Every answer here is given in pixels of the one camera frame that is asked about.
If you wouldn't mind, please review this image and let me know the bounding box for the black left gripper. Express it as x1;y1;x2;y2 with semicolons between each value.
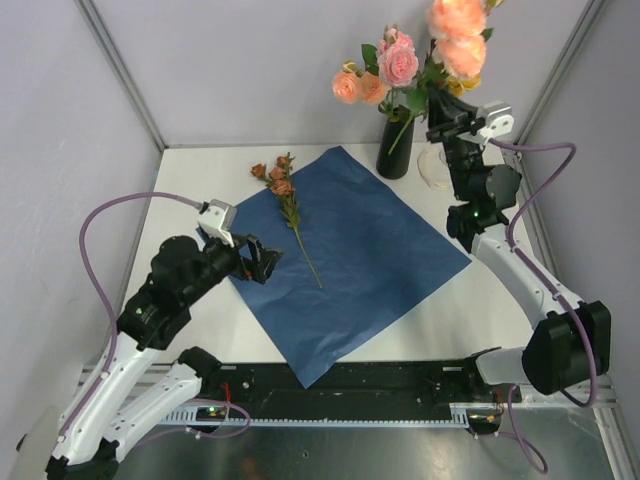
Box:
183;229;283;305

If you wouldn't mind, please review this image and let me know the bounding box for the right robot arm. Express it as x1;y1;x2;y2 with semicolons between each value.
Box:
426;84;611;404

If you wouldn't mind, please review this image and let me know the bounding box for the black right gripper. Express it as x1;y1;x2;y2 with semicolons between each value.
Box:
424;81;482;202

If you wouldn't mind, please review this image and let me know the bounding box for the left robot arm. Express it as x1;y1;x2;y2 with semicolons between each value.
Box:
45;235;283;479

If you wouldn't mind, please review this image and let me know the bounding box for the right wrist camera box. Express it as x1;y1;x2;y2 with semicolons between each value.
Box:
471;101;514;145

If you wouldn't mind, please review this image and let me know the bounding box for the cream printed ribbon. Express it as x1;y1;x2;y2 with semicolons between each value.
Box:
417;144;452;190

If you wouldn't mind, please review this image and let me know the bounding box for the small peach flower stem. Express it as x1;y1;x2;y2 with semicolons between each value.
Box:
387;0;506;156

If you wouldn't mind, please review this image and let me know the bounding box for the black cone vase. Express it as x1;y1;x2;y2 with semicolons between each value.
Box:
376;120;415;180

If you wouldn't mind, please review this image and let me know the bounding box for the yellow rose stem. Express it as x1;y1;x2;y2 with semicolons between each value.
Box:
446;74;482;97

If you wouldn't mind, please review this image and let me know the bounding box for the blue wrapping paper sheet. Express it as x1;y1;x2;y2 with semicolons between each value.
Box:
194;145;472;386

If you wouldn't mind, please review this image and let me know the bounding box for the large pink rose stem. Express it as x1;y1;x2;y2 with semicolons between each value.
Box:
361;24;419;122

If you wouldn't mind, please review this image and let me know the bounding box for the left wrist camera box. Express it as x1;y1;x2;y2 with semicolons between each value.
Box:
197;199;237;247

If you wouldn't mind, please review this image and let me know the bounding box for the pink leafy flower stem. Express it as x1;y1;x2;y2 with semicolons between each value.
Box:
332;60;393;117

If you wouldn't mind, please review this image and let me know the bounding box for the brown dried rose stem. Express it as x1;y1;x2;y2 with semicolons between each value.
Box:
250;152;323;288

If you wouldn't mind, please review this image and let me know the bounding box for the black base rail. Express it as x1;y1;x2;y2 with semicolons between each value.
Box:
196;359;509;423

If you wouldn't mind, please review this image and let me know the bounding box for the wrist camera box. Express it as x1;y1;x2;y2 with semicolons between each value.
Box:
471;101;514;145
197;199;237;247

